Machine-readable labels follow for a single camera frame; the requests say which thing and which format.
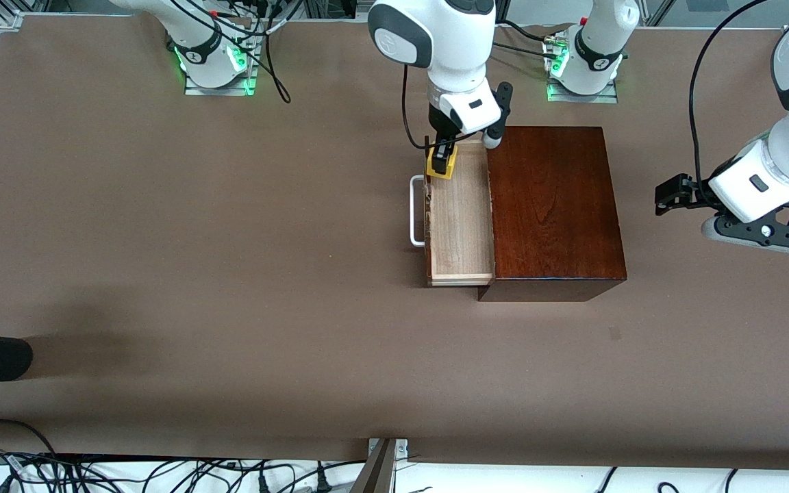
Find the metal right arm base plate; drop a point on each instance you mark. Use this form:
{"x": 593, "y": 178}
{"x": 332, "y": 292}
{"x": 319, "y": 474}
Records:
{"x": 220, "y": 91}

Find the aluminium beam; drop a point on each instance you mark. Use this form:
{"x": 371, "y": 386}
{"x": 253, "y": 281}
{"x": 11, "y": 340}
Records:
{"x": 374, "y": 476}

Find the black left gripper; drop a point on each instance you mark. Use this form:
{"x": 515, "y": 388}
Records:
{"x": 698, "y": 191}

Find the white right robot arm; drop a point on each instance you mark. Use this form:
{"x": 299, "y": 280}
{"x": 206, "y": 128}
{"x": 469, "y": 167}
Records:
{"x": 449, "y": 41}

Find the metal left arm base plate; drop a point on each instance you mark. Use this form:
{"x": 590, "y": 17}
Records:
{"x": 583, "y": 98}

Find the dark brown wooden box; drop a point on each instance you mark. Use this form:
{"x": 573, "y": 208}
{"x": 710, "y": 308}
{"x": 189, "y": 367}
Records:
{"x": 559, "y": 205}

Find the yellow block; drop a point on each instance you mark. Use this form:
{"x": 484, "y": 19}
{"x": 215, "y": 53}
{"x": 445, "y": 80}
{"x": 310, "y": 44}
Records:
{"x": 443, "y": 176}

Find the small metal bracket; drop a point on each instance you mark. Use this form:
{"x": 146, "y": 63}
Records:
{"x": 401, "y": 446}

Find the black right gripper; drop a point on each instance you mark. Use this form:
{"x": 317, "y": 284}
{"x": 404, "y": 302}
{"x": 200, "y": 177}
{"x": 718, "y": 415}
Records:
{"x": 441, "y": 132}

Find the diagonal aluminium strut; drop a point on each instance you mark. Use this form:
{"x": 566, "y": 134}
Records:
{"x": 659, "y": 12}

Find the brown table cover sheet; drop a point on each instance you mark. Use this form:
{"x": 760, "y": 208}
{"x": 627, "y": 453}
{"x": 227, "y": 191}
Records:
{"x": 230, "y": 308}

